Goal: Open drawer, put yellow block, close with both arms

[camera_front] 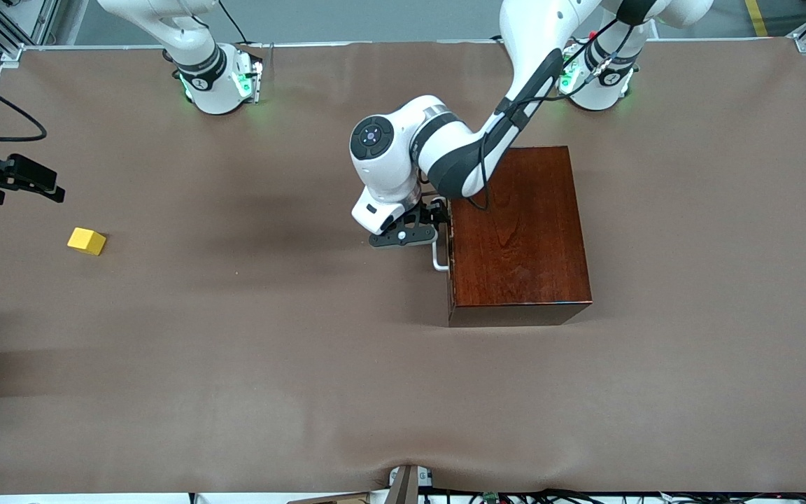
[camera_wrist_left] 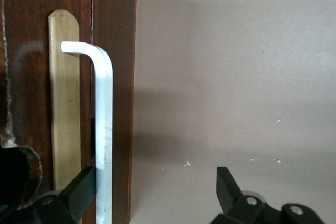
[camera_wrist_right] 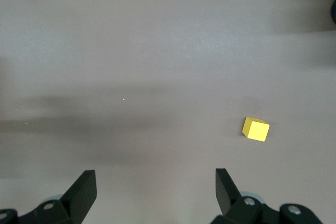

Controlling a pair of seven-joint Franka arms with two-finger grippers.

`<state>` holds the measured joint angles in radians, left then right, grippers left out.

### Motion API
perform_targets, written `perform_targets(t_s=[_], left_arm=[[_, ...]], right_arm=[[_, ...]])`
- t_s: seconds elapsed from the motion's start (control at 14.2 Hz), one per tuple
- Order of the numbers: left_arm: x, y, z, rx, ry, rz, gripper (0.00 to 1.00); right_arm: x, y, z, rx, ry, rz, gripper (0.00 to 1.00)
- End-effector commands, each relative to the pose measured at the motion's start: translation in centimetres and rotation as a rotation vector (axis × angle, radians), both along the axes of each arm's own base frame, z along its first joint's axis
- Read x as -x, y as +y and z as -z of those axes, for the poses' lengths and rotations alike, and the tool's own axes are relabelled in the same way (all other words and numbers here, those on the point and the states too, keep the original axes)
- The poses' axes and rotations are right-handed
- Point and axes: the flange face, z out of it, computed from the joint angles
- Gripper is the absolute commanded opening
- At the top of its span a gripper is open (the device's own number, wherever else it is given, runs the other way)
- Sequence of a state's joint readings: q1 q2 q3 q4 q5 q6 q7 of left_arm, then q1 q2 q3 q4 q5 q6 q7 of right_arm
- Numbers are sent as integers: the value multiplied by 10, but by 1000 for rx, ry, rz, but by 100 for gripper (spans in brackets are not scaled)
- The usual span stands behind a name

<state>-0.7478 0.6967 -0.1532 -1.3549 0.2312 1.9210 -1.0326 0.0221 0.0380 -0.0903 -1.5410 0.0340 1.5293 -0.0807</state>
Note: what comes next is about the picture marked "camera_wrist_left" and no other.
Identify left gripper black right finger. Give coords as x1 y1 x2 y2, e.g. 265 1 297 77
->
211 166 323 224

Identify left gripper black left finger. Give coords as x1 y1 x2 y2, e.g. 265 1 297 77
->
0 166 97 224

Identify white drawer handle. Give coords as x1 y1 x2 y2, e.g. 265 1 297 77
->
60 41 114 224

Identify light wood drawer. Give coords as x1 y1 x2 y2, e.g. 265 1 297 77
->
0 0 93 209

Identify light wood flat stick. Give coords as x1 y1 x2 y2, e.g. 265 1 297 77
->
48 9 82 191

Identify table cover sheet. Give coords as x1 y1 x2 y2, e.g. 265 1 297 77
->
122 0 336 224

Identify dark wood cabinet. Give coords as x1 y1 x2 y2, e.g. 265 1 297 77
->
91 0 138 222

